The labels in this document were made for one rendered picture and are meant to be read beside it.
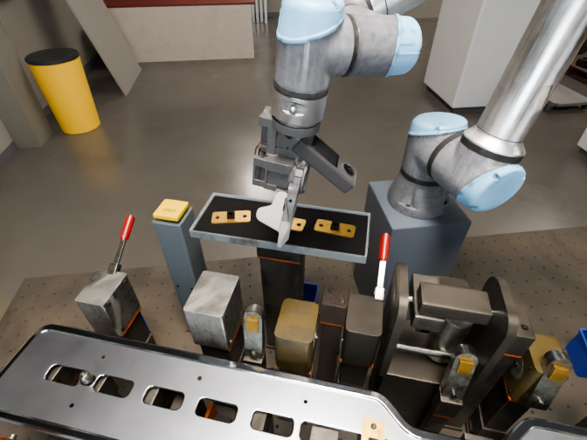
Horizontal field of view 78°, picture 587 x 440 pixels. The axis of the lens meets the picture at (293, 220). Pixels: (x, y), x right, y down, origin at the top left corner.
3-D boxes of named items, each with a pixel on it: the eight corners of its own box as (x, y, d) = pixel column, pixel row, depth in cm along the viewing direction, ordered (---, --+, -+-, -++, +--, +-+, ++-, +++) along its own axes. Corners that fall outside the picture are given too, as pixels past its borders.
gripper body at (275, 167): (265, 163, 63) (270, 98, 55) (312, 175, 63) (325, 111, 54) (251, 189, 58) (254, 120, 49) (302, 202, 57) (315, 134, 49)
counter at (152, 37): (122, 49, 574) (107, -4, 527) (255, 44, 595) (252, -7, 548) (111, 63, 521) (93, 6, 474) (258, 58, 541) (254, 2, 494)
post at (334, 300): (313, 395, 95) (321, 303, 69) (316, 377, 99) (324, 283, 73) (332, 400, 94) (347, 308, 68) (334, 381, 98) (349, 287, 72)
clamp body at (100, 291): (126, 381, 98) (72, 300, 74) (148, 343, 107) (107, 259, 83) (150, 388, 97) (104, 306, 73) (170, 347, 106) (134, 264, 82)
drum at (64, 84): (51, 138, 349) (16, 63, 304) (65, 119, 382) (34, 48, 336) (99, 134, 355) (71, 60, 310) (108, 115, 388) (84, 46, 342)
